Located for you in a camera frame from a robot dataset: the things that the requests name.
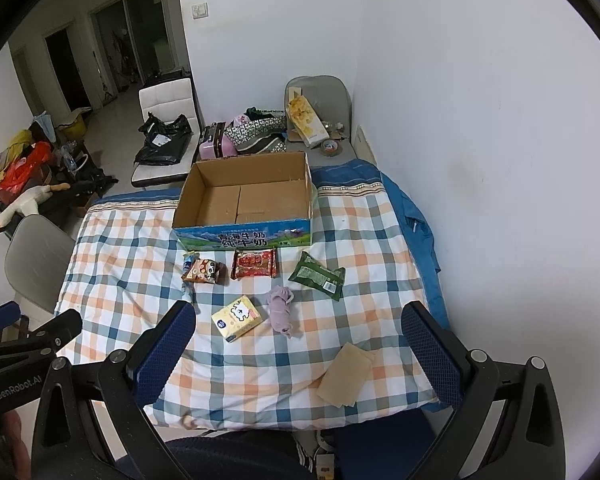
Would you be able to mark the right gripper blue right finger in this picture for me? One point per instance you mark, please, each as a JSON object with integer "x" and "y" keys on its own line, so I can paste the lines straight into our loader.
{"x": 466, "y": 384}

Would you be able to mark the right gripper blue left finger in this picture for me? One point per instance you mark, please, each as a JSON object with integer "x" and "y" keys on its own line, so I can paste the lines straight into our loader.
{"x": 131, "y": 379}

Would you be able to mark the yellow tissue pack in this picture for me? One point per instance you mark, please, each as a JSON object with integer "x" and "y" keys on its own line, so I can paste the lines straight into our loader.
{"x": 236, "y": 319}

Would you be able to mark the orange sunflower seed packet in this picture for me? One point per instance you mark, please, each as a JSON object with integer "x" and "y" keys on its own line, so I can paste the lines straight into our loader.
{"x": 210, "y": 271}

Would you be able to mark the green snack packet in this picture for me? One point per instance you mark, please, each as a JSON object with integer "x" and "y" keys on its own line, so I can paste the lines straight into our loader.
{"x": 311, "y": 273}

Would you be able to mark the purple socks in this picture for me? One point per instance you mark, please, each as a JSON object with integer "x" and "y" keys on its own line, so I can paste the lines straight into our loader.
{"x": 279, "y": 300}

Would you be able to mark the red snack packet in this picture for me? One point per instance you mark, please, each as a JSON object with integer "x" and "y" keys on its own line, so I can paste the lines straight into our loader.
{"x": 254, "y": 263}

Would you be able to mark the blue wet wipes packet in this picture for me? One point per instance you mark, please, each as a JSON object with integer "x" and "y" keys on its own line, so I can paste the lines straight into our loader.
{"x": 190, "y": 269}

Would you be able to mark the grey chair at left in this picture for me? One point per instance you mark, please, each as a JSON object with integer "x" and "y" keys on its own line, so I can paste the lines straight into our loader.
{"x": 37, "y": 260}

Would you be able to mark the beige folded cloth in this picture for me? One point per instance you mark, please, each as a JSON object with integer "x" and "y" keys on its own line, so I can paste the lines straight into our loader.
{"x": 344, "y": 379}

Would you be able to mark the white goose plush toy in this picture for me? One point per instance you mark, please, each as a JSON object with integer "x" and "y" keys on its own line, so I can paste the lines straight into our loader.
{"x": 26, "y": 204}

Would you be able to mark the red plastic bag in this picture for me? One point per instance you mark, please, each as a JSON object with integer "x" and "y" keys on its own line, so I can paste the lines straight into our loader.
{"x": 20, "y": 171}

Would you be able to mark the plaid checked tablecloth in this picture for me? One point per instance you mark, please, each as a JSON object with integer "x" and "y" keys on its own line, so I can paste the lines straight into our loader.
{"x": 250, "y": 319}

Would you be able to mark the yellow bag on floor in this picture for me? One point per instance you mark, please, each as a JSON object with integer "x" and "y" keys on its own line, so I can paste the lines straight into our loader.
{"x": 74, "y": 126}

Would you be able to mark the open cardboard box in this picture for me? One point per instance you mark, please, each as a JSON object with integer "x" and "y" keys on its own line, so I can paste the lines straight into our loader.
{"x": 246, "y": 202}

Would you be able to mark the black plastic bag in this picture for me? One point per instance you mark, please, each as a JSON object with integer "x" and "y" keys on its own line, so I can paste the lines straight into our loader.
{"x": 165, "y": 143}

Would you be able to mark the blue bed sheet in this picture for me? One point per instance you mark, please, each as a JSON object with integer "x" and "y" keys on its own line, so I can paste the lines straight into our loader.
{"x": 410, "y": 229}

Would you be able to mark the pink suitcase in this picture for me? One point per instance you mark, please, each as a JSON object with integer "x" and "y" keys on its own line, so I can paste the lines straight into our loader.
{"x": 215, "y": 143}

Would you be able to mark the flat cardboard piece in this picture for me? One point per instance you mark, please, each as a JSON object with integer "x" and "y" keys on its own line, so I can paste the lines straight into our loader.
{"x": 362, "y": 147}

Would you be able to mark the tape roll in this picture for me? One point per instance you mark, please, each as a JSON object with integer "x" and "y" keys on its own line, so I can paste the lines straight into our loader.
{"x": 329, "y": 147}

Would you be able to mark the white leather chair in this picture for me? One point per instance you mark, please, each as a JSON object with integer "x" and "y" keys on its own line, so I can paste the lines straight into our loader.
{"x": 166, "y": 100}

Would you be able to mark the zebra pattern bag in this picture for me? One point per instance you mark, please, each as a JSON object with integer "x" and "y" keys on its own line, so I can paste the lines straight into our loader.
{"x": 267, "y": 135}

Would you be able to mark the yellow chips box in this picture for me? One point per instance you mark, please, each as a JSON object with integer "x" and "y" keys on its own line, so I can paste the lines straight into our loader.
{"x": 306, "y": 122}

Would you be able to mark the grey chair by wall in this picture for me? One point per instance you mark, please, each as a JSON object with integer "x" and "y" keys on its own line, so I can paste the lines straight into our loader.
{"x": 332, "y": 103}

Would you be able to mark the wall light switch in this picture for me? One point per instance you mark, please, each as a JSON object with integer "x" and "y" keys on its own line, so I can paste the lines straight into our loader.
{"x": 200, "y": 10}

